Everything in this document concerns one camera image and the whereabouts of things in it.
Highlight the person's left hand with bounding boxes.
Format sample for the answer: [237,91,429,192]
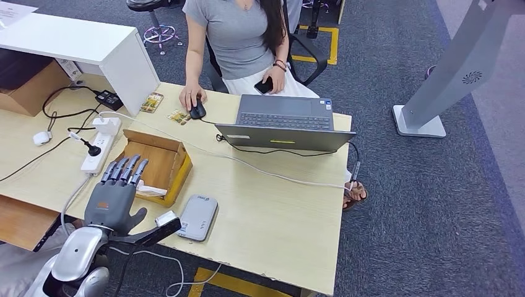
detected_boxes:
[262,65,287,95]

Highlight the cardboard box yellow rim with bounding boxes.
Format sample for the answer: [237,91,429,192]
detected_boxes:
[115,129,194,209]

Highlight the grey white card reader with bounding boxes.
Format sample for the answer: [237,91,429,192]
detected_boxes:
[176,194,219,243]

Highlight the brown wooden drawer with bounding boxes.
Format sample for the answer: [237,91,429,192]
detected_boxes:
[0,194,60,252]

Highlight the grey laptop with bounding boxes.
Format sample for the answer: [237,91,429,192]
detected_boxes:
[215,94,357,153]

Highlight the patterned ID card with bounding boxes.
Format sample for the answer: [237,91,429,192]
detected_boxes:
[167,109,192,126]

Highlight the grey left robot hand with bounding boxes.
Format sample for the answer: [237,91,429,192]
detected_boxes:
[84,153,149,235]

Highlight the brown cardboard carton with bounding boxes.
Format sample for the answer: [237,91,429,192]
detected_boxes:
[0,59,72,118]

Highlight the yellow floor tape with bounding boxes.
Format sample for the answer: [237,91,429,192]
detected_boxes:
[290,25,340,66]
[186,267,294,297]

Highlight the long black cable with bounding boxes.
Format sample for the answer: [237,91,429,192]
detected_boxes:
[0,105,103,183]

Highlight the person's right hand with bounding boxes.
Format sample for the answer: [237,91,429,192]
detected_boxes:
[179,83,207,112]

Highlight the black stand legs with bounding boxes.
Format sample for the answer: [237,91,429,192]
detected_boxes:
[305,0,323,40]

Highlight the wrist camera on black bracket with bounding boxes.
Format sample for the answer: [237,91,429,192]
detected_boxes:
[108,210,182,248]

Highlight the person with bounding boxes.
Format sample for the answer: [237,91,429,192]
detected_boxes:
[179,0,321,112]

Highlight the white printed paper sheet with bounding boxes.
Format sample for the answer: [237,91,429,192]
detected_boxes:
[0,1,38,26]

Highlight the white charger block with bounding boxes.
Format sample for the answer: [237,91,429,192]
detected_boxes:
[92,116,123,137]

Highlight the patterned yellow green card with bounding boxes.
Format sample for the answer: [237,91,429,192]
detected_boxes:
[140,92,165,114]

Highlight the black camera cable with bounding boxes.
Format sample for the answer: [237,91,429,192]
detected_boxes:
[113,246,138,297]

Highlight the black looped cable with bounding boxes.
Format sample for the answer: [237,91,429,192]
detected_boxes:
[41,85,102,132]

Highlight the white desk cable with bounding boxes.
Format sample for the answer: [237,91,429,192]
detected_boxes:
[98,111,354,192]

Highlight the black stool chrome base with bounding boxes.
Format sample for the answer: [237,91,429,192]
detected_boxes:
[126,0,184,55]

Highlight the black smartphone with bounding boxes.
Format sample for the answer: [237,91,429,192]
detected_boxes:
[253,76,274,95]

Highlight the grey kiosk stand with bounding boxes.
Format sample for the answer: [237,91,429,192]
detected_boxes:
[392,0,525,139]

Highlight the grey power strip cable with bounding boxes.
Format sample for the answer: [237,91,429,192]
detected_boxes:
[60,175,93,230]

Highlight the white printed box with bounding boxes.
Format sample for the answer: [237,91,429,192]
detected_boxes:
[55,58,83,80]

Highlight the white paper card sleeve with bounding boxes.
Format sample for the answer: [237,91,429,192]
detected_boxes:
[135,180,168,197]

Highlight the black power adapter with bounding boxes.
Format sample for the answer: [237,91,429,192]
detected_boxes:
[95,90,124,111]

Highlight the black computer mouse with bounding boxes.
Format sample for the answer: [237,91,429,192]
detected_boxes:
[189,98,207,121]

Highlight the person's leg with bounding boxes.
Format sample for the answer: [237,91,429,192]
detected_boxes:
[0,223,77,297]
[285,0,305,35]

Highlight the white floor cable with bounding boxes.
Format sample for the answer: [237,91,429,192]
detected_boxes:
[110,247,222,297]

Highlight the white desk shelf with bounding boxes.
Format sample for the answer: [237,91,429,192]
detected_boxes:
[0,11,161,117]

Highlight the white power strip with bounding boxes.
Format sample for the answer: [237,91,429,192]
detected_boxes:
[80,131,116,177]

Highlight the black power plug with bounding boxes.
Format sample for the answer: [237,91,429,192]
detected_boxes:
[80,138,102,158]

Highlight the small white rounded case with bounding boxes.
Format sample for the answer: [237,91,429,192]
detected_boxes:
[32,131,53,147]

